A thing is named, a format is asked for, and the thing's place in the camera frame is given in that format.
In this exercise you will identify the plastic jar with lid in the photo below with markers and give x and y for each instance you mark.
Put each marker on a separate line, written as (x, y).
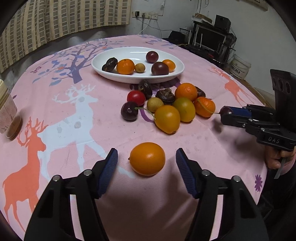
(11, 121)

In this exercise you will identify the person's right hand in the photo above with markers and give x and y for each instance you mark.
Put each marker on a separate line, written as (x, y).
(272, 159)

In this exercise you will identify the yellow green fruit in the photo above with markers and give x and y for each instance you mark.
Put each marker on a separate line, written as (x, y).
(186, 109)

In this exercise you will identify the dark water chestnut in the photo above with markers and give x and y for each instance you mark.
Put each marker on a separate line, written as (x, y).
(110, 64)

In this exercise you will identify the pink deer print tablecloth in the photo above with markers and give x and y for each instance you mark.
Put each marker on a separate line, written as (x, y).
(71, 119)

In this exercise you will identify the small purple plum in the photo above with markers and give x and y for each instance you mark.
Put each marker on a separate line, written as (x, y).
(152, 57)

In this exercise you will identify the striped beige curtain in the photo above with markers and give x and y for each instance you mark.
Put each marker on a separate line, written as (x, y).
(36, 23)

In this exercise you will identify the large bumpy tangerine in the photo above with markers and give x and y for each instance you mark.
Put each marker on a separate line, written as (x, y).
(186, 90)

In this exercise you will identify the smooth orange kumquat fruit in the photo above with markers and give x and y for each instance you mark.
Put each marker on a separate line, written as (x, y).
(147, 159)

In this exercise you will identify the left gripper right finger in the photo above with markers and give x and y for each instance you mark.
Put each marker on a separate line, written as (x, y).
(203, 186)

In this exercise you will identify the white plastic bucket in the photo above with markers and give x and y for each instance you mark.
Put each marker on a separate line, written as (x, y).
(239, 67)

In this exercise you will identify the black equipment rack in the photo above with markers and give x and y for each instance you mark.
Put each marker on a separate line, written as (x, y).
(213, 42)

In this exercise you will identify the small yellow longan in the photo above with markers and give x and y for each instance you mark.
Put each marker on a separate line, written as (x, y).
(139, 68)

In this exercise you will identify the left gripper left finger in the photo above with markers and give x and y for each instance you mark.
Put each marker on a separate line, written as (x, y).
(91, 184)

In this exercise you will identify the dark chestnut behind tomato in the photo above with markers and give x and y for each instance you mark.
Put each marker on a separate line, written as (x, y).
(145, 87)

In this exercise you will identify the yellow orange fruit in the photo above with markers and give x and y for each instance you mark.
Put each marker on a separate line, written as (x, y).
(167, 118)

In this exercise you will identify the dark cherry with stem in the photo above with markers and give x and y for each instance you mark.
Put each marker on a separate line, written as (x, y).
(129, 111)

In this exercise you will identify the wall power strip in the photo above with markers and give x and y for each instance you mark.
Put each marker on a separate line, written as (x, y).
(140, 15)

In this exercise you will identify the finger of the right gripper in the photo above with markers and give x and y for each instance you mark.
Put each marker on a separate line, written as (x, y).
(241, 112)
(236, 120)

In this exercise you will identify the tangerine in plate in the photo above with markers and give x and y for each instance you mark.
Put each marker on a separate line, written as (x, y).
(125, 67)

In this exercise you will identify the white oval plate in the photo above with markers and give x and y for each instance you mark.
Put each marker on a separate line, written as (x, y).
(137, 55)

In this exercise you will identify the dark chestnut in pile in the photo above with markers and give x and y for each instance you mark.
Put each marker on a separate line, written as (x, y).
(166, 96)

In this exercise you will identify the large dark purple plum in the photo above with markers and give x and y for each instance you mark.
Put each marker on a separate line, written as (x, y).
(160, 68)

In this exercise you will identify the yellow longan in pile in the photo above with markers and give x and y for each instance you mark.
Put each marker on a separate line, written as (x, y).
(154, 103)

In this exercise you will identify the small orange in plate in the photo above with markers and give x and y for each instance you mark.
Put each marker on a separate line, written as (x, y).
(171, 65)

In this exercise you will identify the dark cherry front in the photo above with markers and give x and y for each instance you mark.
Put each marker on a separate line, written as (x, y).
(225, 110)

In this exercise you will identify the red cherry tomato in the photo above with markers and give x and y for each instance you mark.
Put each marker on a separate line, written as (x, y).
(136, 96)

